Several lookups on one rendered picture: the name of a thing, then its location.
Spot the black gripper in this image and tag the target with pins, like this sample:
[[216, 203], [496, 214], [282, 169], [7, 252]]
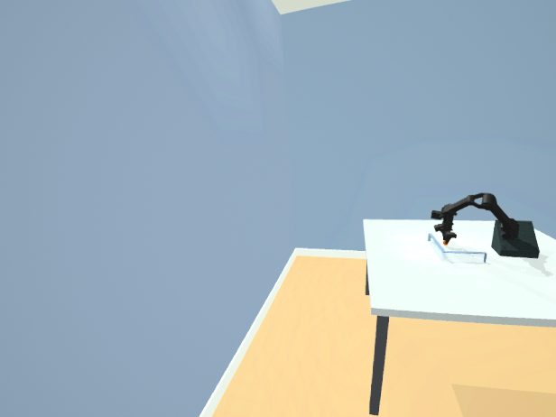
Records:
[[449, 233]]

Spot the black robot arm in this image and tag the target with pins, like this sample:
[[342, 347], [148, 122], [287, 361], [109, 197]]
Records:
[[510, 227]]

